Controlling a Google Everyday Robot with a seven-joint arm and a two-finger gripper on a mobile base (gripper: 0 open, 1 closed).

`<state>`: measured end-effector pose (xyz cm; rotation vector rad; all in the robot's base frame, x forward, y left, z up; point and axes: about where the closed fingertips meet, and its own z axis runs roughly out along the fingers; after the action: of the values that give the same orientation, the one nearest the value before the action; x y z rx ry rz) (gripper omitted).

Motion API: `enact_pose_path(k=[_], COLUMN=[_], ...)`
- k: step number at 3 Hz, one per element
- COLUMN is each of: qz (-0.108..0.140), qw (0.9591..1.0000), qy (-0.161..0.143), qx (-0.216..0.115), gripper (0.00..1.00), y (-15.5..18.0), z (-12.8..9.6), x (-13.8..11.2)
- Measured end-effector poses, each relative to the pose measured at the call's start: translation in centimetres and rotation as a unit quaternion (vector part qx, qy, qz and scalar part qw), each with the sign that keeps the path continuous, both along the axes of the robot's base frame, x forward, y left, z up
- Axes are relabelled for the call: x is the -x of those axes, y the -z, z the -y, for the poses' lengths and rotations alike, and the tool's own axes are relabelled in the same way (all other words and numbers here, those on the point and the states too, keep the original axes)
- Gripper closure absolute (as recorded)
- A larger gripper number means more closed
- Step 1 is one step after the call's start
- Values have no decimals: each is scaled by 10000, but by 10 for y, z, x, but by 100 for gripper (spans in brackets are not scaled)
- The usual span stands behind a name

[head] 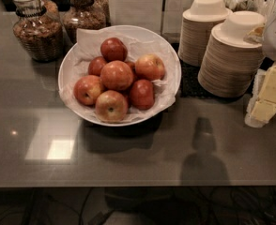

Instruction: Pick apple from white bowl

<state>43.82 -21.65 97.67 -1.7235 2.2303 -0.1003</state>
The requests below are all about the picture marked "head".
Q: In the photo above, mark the stack of paper bowls front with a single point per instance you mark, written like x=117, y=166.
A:
x=230, y=62

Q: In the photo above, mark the white bowl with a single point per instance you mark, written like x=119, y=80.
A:
x=66, y=78

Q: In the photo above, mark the yellow-red apple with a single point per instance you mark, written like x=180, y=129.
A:
x=150, y=66
x=111, y=107

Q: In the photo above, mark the yellow-red apple right back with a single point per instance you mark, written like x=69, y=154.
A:
x=150, y=66

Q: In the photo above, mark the small red apple left back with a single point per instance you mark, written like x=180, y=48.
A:
x=96, y=65

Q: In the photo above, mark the white paper liner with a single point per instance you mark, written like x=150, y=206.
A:
x=88, y=41

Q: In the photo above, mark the yellow-red apple front centre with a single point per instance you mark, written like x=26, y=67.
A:
x=111, y=107

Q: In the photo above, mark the large red apple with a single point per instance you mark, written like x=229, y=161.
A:
x=116, y=75

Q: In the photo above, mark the glass granola jar left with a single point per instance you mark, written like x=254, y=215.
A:
x=38, y=31

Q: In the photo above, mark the red-yellow apple front left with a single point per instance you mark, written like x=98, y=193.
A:
x=87, y=89

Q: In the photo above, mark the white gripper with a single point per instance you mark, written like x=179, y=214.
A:
x=262, y=106

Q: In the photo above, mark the glass granola jar middle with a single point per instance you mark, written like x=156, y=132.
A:
x=83, y=14

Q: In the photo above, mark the small hidden red apple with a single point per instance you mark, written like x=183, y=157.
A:
x=132, y=67

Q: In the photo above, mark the dark red apple front right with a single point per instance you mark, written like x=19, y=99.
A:
x=142, y=94

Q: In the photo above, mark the stack of paper bowls rear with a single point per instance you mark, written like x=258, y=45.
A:
x=197, y=22

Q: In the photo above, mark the red apple at back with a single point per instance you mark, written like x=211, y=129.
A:
x=113, y=48

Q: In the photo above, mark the white napkin dispenser box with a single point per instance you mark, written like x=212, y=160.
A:
x=160, y=16

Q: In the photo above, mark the stack of paper bowls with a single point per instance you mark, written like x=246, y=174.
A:
x=230, y=62
x=197, y=22

